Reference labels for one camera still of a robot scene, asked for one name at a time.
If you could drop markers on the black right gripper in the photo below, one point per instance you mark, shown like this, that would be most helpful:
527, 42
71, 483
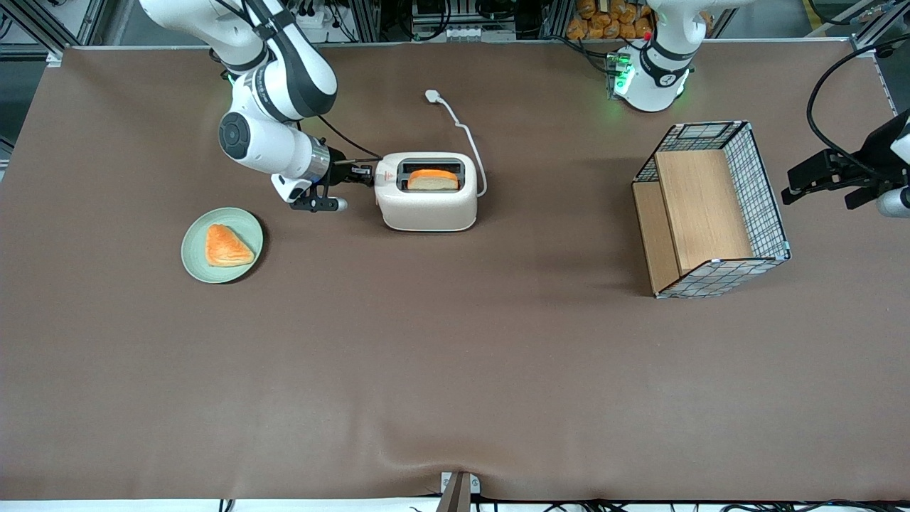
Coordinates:
339, 168

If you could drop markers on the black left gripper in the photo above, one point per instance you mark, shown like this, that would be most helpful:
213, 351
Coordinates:
871, 158

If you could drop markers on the white toaster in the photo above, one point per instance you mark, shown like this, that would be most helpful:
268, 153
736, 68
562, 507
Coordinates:
426, 212

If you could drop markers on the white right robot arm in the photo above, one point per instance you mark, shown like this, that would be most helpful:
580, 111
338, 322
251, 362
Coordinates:
281, 78

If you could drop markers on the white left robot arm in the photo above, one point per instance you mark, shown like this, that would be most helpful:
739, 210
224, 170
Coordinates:
657, 71

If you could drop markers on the toast bread slice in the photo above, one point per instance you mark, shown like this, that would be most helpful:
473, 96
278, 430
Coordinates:
432, 182

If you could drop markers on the pale green plate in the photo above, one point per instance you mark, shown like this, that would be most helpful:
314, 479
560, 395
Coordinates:
242, 227

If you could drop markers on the triangular orange pastry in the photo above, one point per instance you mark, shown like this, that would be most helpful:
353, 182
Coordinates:
226, 247

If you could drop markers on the white power strip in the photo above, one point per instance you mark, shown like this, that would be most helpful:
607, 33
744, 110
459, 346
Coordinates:
314, 20

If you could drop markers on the brown table cloth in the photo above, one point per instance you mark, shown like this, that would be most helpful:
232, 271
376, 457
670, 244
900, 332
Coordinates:
455, 370

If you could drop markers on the green-lit control box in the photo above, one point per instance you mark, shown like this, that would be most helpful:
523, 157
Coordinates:
620, 75

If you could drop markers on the pile of bread rolls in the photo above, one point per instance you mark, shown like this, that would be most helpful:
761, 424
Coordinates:
604, 25

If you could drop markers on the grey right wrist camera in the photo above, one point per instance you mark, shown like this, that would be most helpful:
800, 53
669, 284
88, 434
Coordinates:
338, 205

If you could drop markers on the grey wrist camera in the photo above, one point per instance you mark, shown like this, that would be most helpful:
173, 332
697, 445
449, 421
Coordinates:
338, 205
894, 203

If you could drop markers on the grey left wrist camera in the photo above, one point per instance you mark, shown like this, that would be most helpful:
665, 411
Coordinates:
894, 203

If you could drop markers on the white table corner bracket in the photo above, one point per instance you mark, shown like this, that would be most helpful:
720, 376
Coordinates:
55, 58

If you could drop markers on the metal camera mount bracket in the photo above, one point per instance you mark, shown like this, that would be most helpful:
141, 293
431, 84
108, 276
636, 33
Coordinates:
455, 494

